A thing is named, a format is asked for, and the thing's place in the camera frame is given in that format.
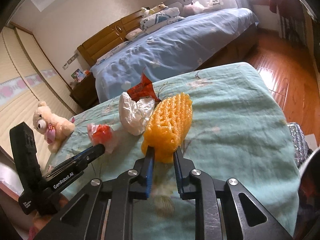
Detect pink white plastic bag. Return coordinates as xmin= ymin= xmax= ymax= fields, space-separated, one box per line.
xmin=87 ymin=123 xmax=119 ymax=154

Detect orange foam fruit net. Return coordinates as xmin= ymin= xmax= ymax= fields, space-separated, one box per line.
xmin=141 ymin=93 xmax=193 ymax=164

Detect black round trash bin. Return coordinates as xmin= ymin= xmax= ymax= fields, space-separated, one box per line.
xmin=293 ymin=148 xmax=319 ymax=239

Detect person's left hand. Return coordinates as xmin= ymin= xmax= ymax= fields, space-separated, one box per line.
xmin=28 ymin=194 xmax=68 ymax=240

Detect cream teddy bear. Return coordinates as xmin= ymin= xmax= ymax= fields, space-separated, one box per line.
xmin=33 ymin=101 xmax=75 ymax=153

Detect mint floral bedsheet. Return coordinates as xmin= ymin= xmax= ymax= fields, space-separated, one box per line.
xmin=46 ymin=62 xmax=300 ymax=239

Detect wooden nightstand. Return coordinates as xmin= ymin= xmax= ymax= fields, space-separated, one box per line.
xmin=70 ymin=73 xmax=99 ymax=110

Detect white crumpled paper bag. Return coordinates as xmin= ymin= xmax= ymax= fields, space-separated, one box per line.
xmin=119 ymin=92 xmax=155 ymax=136

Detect small crumpled red wrapper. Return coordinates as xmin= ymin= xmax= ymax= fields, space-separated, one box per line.
xmin=126 ymin=72 xmax=161 ymax=103

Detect framed photo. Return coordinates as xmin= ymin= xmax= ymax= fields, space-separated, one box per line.
xmin=71 ymin=69 xmax=86 ymax=83

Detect sliding wardrobe doors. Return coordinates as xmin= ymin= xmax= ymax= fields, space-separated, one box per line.
xmin=1 ymin=27 xmax=82 ymax=158

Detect blue bed cover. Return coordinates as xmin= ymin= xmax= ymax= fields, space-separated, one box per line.
xmin=91 ymin=8 xmax=258 ymax=102

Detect silver bubble wrap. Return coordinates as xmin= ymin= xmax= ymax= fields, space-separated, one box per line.
xmin=287 ymin=122 xmax=312 ymax=168

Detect wooden headboard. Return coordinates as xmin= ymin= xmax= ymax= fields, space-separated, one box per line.
xmin=77 ymin=11 xmax=142 ymax=67

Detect white flat pillow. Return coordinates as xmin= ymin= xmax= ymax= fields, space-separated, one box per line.
xmin=125 ymin=28 xmax=144 ymax=41

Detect blue white patterned pillow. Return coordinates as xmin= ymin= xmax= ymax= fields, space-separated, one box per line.
xmin=140 ymin=7 xmax=184 ymax=34

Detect pink plush on bed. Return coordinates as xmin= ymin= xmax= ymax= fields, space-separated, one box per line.
xmin=181 ymin=1 xmax=213 ymax=17

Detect white plush toy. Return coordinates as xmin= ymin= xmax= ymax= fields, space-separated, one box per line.
xmin=140 ymin=7 xmax=150 ymax=18

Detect yellow plush toy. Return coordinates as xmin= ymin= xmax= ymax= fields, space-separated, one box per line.
xmin=149 ymin=3 xmax=168 ymax=15

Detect dark red hanging coat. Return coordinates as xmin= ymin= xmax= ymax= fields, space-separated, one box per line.
xmin=270 ymin=0 xmax=303 ymax=18

